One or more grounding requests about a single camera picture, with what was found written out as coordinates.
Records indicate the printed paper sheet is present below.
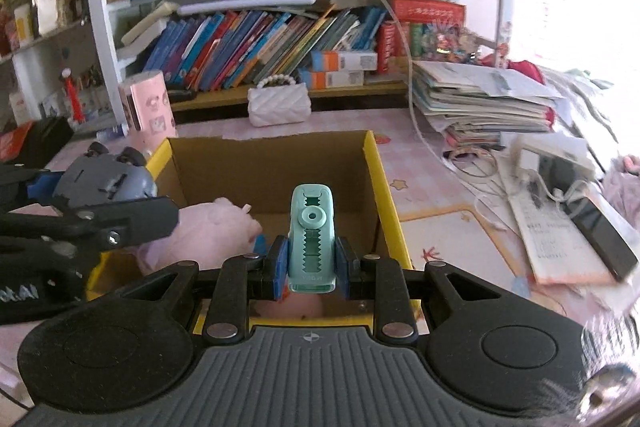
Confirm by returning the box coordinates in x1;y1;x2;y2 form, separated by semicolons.
500;167;626;285

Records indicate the pink checked tablecloth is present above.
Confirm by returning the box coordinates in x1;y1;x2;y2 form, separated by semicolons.
0;107;640;408

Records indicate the red packet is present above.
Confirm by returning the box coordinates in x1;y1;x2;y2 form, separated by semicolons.
0;127;33;160

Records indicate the yellow cardboard box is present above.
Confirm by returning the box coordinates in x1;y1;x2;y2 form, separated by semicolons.
85;129;416;338

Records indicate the orange white carton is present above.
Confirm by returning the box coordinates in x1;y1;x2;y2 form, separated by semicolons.
311;51;378;72
299;69;366;90

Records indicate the black phone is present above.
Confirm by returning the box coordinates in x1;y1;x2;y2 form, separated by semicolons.
570;197;640;283

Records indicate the pink humidifier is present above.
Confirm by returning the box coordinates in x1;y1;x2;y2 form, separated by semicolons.
118;72;177;138

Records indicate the black device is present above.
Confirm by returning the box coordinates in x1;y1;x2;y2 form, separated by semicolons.
540;157;586;202

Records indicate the white card red label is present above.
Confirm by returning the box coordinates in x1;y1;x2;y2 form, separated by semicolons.
9;91;28;125

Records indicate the row of colourful books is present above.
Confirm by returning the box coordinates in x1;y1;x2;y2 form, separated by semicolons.
142;7;388;92

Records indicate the white bottle yellow label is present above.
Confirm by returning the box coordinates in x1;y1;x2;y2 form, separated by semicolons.
14;4;35;42

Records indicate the stack of papers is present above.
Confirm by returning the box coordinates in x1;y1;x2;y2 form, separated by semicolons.
410;59;563;148

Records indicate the white bookshelf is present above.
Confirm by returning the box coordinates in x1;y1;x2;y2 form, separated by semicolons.
0;0;506;128

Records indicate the clear tube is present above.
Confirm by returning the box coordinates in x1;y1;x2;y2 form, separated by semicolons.
350;0;451;168

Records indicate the white power adapter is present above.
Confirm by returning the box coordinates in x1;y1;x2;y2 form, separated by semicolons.
510;134;596;188

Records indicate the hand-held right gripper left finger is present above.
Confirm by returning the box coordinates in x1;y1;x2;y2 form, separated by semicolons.
119;236;290;343

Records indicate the pink plush pig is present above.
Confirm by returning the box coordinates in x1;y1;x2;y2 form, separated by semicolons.
137;197;263;278

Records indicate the white cable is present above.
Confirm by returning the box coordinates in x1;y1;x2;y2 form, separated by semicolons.
472;177;591;233

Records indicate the white rolled paper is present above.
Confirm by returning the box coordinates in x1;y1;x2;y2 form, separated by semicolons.
177;0;318;16

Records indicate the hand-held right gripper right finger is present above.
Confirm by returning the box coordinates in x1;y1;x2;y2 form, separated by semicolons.
334;237;516;343

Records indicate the pink cloth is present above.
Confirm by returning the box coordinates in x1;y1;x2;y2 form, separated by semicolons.
602;154;640;208

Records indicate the white quilted handbag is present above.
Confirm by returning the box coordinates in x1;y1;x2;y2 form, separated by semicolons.
247;74;312;128

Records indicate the red book box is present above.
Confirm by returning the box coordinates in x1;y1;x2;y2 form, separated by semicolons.
377;0;467;74

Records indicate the thick open book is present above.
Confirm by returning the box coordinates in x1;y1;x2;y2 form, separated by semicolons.
121;2;178;48

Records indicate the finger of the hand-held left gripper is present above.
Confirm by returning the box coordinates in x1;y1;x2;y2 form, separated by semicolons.
0;164;64;220
0;196;180;258

